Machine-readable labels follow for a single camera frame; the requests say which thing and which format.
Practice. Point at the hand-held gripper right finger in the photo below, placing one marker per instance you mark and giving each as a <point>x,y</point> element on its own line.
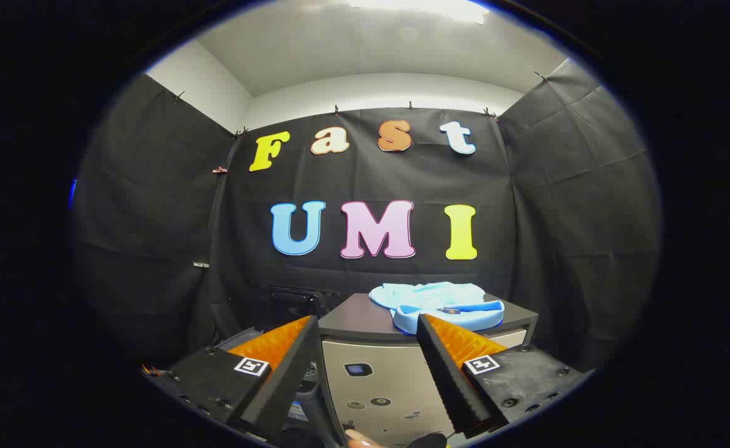
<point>449,373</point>

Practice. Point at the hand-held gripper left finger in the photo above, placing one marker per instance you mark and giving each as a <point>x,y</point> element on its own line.
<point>281,379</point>

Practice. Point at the light blue garment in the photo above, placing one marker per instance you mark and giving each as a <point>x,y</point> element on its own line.
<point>433,297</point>

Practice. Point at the grey washing machine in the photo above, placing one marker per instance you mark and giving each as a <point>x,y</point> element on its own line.
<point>296,300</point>

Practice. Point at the beige cabinet with dark top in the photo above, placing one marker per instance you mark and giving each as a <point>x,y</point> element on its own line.
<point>365,320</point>

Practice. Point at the black backdrop cloth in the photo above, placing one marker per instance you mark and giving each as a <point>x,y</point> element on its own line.
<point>402,180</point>

